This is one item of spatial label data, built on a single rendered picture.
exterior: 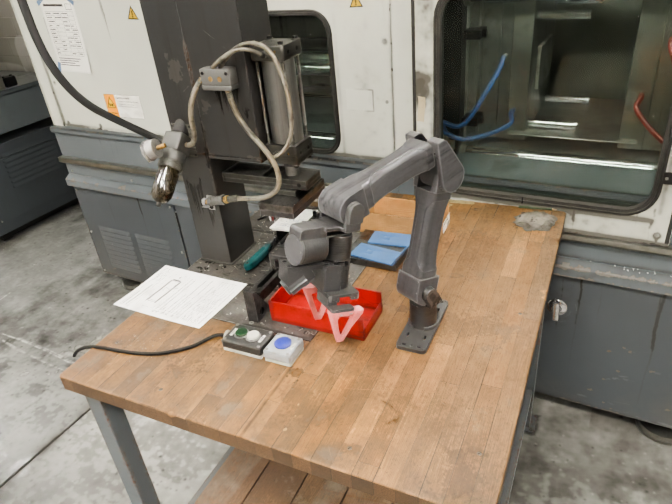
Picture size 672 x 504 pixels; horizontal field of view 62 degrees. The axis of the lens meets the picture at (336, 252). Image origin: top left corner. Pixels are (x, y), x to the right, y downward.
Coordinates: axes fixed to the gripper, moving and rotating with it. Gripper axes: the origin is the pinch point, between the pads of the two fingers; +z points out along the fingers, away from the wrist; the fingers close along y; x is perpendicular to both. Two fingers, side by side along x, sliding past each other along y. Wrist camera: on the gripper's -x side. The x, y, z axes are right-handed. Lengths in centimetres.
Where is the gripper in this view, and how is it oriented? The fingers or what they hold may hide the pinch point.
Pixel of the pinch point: (328, 326)
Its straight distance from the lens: 111.2
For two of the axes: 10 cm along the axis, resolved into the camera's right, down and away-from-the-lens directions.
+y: 4.5, 3.3, -8.3
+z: -0.9, 9.4, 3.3
